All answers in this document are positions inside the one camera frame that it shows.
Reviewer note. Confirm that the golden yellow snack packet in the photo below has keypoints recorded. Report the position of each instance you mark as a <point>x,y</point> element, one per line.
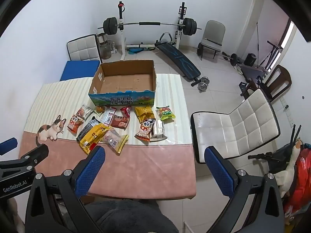
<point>143,111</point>

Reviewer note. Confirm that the grey chair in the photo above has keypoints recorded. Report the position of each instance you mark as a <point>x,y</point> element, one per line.
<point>213,32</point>

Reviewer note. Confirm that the yellow black label snack packet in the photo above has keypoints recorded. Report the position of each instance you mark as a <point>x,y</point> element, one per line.
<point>93,136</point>

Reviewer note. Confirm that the blue mat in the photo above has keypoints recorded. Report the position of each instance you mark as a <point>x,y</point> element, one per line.
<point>77,69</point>

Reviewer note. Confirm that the red panda print snack packet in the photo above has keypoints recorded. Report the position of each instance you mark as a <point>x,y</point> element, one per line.
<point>74,124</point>
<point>145,130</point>

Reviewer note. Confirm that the chrome dumbbell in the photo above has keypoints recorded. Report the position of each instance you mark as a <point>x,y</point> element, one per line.
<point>203,83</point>

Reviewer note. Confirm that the glass jar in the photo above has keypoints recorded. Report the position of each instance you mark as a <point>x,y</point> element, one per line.
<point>105,50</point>

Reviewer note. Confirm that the person's dark fleece clothing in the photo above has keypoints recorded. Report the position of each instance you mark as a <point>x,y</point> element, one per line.
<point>126,218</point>

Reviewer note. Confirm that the grey cartoon face snack packet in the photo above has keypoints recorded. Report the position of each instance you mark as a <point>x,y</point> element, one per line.
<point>83,111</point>

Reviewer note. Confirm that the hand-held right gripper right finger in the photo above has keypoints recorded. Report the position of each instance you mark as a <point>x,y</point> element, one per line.
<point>218,172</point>

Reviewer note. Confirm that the striped pink cat print tablecloth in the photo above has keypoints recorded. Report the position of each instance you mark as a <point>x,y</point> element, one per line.
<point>145,165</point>

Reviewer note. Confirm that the blue twist disc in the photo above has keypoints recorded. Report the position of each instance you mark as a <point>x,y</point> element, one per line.
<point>135,51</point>

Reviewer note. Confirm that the black blue sit-up bench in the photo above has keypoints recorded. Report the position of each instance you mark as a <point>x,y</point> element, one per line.
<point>181,60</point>

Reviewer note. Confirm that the black tripod stand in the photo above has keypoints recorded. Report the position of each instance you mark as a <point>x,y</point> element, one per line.
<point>268,55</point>

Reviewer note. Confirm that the pink snack packet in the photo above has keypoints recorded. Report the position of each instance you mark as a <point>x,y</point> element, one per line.
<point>114,138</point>

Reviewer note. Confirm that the round orange wrapped pastry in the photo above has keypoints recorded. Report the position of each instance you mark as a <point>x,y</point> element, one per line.
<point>99,109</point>

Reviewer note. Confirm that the white cracker packet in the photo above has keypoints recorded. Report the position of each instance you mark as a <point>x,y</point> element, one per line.
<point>159,128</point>

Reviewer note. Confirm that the green candy ball packet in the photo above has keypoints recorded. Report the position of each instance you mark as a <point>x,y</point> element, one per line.
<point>166,113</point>

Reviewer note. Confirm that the white squat rack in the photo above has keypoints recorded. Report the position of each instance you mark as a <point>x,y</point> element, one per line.
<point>120,44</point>

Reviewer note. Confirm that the small white padded chair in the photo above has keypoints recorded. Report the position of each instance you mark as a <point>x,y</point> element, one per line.
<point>82,47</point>

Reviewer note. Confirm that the large white padded chair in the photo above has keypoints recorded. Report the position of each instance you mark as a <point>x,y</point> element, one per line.
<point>218,131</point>

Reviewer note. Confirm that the black folding frame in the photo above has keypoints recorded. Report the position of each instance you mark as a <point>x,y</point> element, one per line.
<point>279,154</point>

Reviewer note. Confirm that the bright red snack packet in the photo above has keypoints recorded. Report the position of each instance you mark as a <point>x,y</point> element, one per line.
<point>125,111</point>

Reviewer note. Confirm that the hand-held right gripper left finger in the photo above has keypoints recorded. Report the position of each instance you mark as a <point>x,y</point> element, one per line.
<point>92,166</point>

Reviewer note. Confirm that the printed cardboard box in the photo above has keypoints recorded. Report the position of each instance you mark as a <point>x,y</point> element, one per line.
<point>121,81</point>

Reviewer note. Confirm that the white shoes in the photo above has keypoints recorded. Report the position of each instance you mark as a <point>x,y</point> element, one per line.
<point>238,69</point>

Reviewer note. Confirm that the dark red snack packet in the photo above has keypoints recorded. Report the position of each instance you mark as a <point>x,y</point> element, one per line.
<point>120,122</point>

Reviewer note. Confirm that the white red striped snack packet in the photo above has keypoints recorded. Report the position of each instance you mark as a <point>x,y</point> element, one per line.
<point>108,118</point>

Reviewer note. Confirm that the brown wooden chair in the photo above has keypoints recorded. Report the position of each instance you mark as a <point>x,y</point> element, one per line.
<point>280,77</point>

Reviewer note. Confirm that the white goose plush toy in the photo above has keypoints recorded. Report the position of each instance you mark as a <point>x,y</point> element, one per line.
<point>286,177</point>

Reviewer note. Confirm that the red bag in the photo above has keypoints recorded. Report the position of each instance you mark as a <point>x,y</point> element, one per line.
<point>301,187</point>

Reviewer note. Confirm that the black speaker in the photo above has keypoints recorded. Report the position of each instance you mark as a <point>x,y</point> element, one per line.
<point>250,59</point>

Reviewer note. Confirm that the black plate barbell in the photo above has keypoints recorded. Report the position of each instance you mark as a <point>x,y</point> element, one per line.
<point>149,24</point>

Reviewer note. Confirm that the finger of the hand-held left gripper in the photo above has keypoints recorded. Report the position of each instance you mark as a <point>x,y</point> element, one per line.
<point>8,145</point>
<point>36,153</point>

